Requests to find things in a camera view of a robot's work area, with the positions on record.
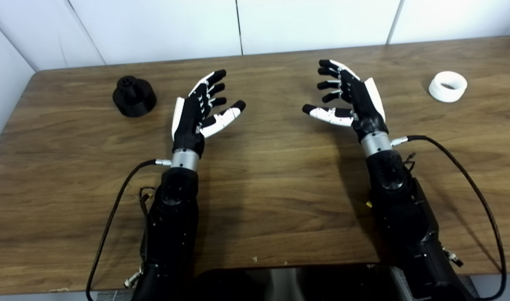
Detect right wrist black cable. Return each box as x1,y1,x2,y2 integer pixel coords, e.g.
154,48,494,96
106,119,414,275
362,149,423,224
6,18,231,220
391,135,507,301

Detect round black plastic part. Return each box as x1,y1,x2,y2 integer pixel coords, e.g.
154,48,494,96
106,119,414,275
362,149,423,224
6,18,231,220
112,76,157,117

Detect black glossy robot torso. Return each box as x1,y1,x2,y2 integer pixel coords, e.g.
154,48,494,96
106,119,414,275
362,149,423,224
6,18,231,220
192,264,410,301

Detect left arm thin wires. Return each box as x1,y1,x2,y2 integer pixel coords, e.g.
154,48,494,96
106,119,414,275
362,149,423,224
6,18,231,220
139,187,157,218

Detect white plastic ring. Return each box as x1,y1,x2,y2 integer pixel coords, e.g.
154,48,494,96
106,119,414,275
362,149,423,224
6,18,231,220
429,71,468,103

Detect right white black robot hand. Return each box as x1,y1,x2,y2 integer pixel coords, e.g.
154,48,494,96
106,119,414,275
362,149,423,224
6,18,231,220
302,59,391,143

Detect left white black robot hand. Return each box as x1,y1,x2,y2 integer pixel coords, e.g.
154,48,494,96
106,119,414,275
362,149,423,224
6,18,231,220
171,69,246,158

